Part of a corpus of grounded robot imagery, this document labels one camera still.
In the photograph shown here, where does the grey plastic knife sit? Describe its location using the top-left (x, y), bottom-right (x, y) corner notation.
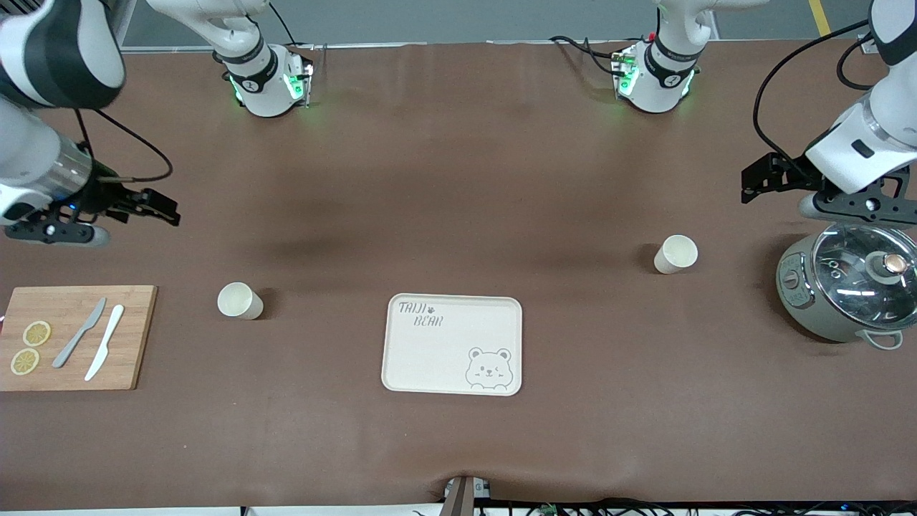
top-left (52, 297), bottom-right (107, 369)

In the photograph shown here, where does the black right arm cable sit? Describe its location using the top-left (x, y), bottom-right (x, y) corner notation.
top-left (75, 107), bottom-right (174, 183)

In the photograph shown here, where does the white bear print tray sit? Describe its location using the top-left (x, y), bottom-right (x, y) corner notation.
top-left (380, 293), bottom-right (524, 397)

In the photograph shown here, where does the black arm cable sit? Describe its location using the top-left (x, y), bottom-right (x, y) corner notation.
top-left (75, 107), bottom-right (174, 183)
top-left (752, 18), bottom-right (878, 173)

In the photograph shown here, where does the glass pot lid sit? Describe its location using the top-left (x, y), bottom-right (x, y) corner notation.
top-left (812, 221), bottom-right (917, 332)

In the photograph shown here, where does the grey-green electric cooking pot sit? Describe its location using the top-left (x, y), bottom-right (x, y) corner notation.
top-left (776, 208), bottom-right (917, 352)

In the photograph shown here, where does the black cable on table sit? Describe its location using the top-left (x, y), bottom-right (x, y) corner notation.
top-left (549, 34), bottom-right (620, 76)

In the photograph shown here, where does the white plastic knife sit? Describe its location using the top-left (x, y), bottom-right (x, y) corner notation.
top-left (84, 305), bottom-right (125, 382)

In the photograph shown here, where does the bamboo cutting board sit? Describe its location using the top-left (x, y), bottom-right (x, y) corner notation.
top-left (0, 285), bottom-right (158, 392)

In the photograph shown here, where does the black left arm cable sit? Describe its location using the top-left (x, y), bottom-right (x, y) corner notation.
top-left (752, 18), bottom-right (878, 173)

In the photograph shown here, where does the white plastic cup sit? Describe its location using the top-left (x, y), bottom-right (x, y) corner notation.
top-left (653, 234), bottom-right (699, 275)
top-left (217, 282), bottom-right (264, 320)

